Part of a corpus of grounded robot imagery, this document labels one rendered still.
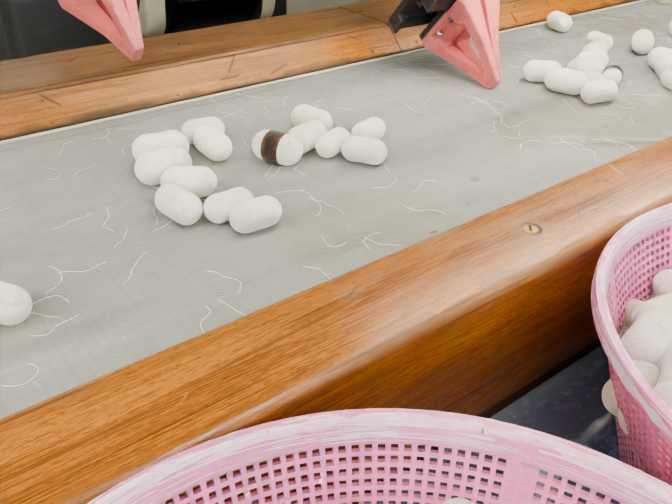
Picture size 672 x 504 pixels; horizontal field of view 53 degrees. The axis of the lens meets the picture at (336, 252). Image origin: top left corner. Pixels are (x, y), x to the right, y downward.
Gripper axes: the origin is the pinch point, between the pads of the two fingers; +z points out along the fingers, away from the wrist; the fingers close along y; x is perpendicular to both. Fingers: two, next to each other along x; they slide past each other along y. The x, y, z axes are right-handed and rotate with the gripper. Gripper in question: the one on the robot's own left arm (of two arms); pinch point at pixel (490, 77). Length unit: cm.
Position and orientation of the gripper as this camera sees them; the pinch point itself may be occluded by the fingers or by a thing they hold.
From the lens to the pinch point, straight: 63.7
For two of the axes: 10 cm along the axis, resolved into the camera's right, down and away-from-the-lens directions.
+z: 4.3, 8.9, -1.5
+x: -4.0, 3.3, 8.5
